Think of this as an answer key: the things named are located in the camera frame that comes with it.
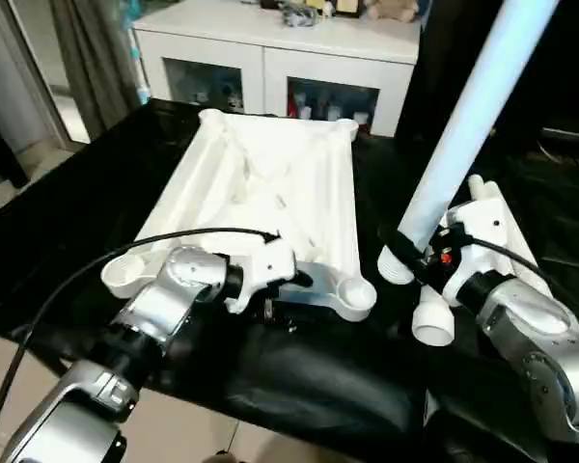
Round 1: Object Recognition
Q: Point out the white glass-door cabinet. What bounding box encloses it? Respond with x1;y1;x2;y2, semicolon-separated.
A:
132;7;424;139

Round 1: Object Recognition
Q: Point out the large black case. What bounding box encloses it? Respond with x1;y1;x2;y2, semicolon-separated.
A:
395;0;579;146

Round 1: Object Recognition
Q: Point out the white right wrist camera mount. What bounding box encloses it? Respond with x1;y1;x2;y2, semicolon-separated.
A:
433;200;517;310

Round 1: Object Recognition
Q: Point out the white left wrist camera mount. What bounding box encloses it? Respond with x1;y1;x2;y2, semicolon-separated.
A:
224;238;300;314

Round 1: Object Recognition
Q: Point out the blue white patterned item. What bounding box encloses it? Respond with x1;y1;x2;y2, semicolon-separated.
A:
124;26;152;105

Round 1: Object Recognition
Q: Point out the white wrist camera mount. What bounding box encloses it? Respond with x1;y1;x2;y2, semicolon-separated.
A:
224;238;300;314
433;200;517;310

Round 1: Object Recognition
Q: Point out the white plastic table top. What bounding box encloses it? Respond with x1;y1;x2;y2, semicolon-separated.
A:
99;108;378;322

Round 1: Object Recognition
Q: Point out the black work mat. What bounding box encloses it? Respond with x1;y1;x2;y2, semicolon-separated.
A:
0;98;579;463

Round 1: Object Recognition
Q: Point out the grey curtain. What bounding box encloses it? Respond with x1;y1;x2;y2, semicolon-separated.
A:
47;0;144;144

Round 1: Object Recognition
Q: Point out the grey crumpled item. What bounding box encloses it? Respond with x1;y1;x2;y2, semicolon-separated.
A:
280;0;332;28

